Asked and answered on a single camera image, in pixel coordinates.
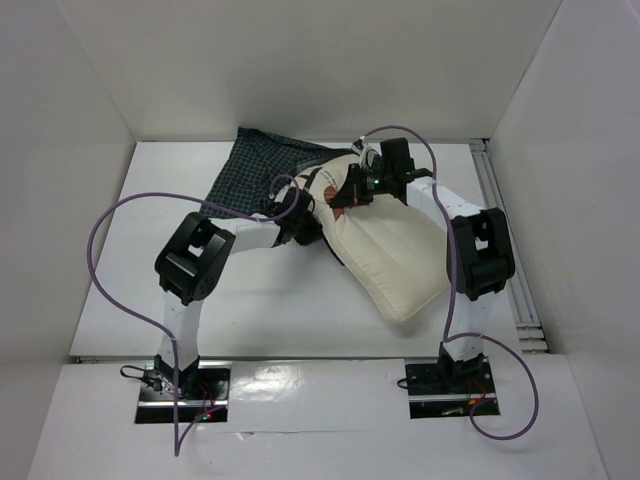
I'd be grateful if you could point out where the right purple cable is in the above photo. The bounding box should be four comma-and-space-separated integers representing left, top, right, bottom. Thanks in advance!
357, 124, 540, 440

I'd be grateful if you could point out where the cream pillow with bear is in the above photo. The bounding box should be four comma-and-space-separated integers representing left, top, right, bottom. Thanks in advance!
296, 154, 449, 324

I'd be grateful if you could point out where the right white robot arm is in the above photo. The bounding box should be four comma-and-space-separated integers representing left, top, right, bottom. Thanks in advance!
329, 136, 515, 393

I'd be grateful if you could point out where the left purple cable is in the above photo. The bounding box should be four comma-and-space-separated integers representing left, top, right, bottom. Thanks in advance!
87, 172, 302, 457

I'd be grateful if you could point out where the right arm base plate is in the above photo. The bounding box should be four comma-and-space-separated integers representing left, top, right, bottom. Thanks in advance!
396, 358, 500, 419

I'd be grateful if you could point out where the aluminium rail frame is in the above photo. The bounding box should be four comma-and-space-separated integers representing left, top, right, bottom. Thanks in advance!
469, 137, 551, 355

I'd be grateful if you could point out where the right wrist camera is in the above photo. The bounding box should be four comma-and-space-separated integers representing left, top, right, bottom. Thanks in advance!
351, 136, 382, 170

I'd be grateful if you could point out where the dark checked pillowcase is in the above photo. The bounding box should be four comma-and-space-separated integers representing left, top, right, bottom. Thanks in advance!
206, 128, 350, 215

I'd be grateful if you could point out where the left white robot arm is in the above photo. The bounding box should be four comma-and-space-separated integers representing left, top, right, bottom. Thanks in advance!
154, 186, 321, 399

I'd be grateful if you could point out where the purple cable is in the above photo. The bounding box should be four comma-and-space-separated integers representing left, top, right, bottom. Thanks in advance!
357, 124, 540, 440
87, 172, 302, 457

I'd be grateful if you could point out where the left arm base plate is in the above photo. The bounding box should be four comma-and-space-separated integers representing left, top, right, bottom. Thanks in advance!
120, 361, 231, 424

